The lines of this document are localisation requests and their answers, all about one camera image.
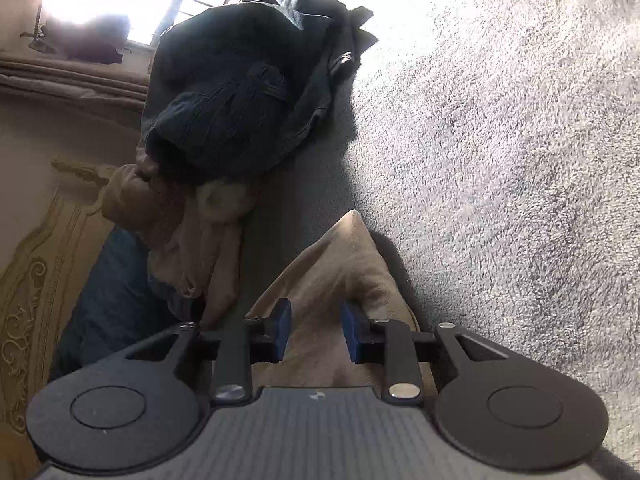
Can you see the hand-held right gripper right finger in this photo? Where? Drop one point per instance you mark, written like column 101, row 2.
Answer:
column 352, row 332

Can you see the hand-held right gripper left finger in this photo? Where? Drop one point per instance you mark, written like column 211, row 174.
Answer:
column 281, row 330

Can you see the beige pants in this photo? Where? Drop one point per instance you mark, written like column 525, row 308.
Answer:
column 335, row 270

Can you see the white garment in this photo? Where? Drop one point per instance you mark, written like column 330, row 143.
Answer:
column 200, row 260

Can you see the white fleece sleeve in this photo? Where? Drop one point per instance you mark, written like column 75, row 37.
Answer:
column 220, row 202

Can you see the blue quilt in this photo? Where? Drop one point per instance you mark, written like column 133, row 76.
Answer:
column 110, row 310

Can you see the cream hoodie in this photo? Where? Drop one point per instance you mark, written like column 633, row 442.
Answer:
column 130, row 200

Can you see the blue denim jeans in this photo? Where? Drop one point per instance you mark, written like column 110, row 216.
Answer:
column 240, row 90

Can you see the carved beige headboard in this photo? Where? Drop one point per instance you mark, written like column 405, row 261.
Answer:
column 40, row 285

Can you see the beige curtain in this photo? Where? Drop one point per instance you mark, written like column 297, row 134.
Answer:
column 65, row 82

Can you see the dark cloth bundle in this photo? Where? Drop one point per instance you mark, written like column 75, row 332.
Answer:
column 90, row 40

